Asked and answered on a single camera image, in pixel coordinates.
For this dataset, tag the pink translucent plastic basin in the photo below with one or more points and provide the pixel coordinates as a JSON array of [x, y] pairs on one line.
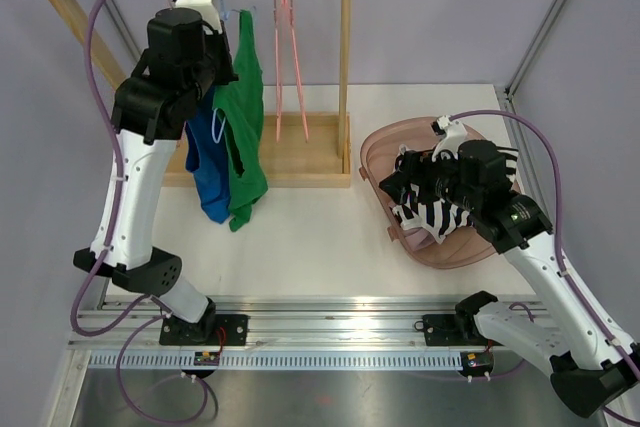
[[377, 155]]

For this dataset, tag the aluminium frame post right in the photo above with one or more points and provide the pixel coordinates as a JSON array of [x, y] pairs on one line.
[[541, 35]]

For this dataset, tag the blue tank top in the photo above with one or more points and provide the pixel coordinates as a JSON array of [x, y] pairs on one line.
[[207, 159]]

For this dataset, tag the green tank top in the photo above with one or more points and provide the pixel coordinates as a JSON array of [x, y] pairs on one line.
[[240, 105]]

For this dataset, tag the aluminium frame post left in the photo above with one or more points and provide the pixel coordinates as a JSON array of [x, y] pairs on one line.
[[122, 23]]

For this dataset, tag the pink wire hanger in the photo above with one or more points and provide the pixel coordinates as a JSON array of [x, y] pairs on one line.
[[299, 84]]

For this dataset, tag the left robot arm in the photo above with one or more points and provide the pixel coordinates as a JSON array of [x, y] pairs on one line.
[[185, 57]]

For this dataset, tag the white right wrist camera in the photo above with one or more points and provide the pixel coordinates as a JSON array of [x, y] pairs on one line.
[[451, 135]]

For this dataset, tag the black white striped tank top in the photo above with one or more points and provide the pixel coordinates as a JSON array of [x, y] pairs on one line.
[[439, 217]]

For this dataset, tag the pale pink tank top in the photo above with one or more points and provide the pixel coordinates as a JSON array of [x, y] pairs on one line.
[[418, 238]]

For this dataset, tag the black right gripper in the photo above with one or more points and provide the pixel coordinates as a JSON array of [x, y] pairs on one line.
[[419, 169]]

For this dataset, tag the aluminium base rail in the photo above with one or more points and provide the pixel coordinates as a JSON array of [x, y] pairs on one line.
[[309, 333]]

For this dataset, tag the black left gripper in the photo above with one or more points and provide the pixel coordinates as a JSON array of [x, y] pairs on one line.
[[225, 72]]

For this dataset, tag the aluminium frame post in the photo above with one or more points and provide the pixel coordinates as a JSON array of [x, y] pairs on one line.
[[541, 35], [122, 23]]

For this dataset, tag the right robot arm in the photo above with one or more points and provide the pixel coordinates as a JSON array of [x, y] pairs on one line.
[[592, 361]]

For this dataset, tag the wooden clothes rack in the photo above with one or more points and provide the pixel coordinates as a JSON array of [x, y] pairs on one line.
[[322, 162]]

